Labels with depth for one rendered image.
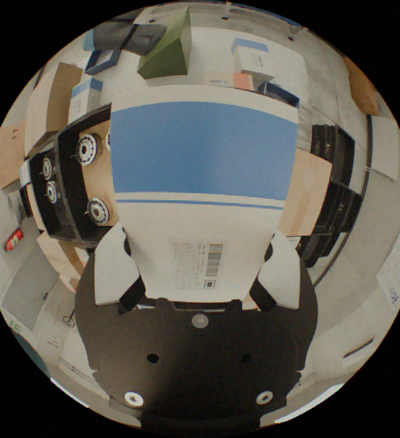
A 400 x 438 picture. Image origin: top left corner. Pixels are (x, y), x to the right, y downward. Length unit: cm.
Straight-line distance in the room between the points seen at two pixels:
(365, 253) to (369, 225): 48
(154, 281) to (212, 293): 6
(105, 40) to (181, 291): 59
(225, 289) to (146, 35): 59
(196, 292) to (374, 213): 291
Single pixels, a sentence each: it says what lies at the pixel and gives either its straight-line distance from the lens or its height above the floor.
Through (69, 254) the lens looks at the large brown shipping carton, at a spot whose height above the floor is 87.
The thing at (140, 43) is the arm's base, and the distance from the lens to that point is 52.
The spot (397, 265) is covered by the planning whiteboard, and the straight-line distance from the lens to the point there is 287.
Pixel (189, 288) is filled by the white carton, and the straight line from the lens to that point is 15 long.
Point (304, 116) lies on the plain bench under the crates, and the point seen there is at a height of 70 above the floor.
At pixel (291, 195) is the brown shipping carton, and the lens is 47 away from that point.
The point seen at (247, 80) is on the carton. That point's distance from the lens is 53.
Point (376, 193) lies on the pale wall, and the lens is 296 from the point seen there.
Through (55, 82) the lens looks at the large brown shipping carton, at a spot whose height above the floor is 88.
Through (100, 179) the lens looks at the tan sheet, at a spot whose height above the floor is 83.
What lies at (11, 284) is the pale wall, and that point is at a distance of 340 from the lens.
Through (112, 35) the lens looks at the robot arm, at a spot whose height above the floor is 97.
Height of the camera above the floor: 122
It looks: 61 degrees down
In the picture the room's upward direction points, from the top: 180 degrees clockwise
